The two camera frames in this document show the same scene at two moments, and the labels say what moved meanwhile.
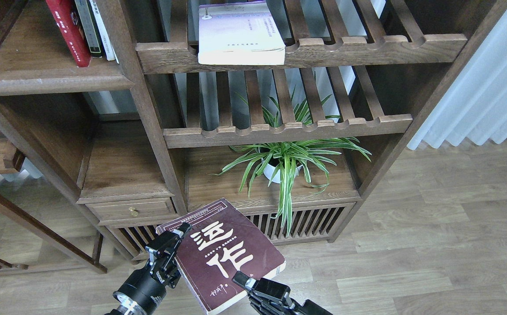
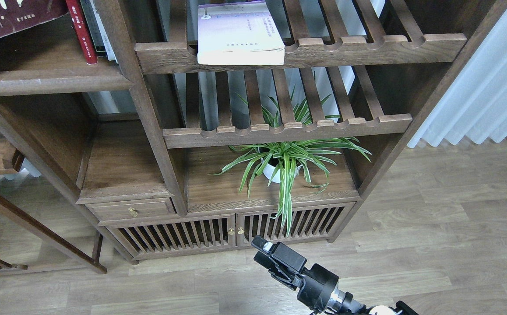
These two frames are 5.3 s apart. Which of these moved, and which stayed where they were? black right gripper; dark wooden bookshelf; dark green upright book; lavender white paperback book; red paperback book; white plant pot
Moved: black right gripper; red paperback book
Stayed: dark green upright book; lavender white paperback book; dark wooden bookshelf; white plant pot
